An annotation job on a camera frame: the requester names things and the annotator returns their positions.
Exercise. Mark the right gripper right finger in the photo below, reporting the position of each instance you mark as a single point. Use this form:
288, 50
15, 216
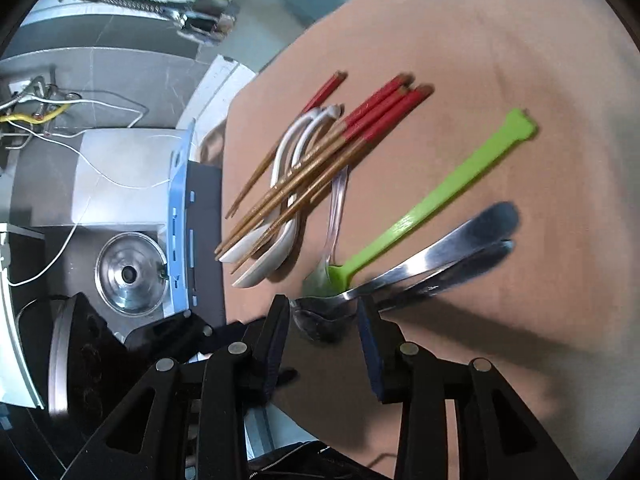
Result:
380, 342

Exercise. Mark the clear plastic spoon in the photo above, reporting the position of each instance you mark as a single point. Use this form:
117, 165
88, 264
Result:
318, 283

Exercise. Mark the stainless steel spoon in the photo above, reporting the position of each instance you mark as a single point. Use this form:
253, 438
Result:
497, 222
330, 330

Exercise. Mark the white ceramic spoon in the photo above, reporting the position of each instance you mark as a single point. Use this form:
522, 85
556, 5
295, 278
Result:
282, 243
280, 159

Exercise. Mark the steel pot lid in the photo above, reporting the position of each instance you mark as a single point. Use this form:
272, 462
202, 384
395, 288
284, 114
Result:
131, 274

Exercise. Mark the chrome kitchen faucet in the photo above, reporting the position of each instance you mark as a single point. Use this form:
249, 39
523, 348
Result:
202, 21

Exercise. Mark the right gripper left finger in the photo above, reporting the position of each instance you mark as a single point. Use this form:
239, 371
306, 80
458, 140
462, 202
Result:
267, 337

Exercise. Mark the green plastic spoon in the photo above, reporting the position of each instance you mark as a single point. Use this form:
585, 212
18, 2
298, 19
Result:
517, 127

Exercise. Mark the white cutting board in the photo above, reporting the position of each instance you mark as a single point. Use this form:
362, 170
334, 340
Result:
121, 177

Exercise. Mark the red-tipped wooden chopstick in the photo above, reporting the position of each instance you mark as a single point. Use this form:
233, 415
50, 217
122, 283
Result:
354, 124

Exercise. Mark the blue plastic basket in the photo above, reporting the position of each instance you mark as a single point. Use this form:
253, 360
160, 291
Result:
177, 271

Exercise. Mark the tan felt mat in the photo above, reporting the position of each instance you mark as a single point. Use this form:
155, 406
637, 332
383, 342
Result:
534, 102

